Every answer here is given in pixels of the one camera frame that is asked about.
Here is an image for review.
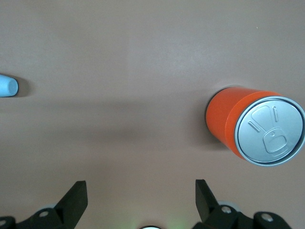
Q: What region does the light blue plastic cup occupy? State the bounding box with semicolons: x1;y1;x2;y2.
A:
0;73;19;98

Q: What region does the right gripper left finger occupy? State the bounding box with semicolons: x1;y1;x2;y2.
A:
0;180;89;229

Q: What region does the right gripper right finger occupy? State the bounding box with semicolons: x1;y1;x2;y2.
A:
192;179;292;229

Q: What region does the orange can with silver lid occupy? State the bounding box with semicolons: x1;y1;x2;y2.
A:
204;86;305;167

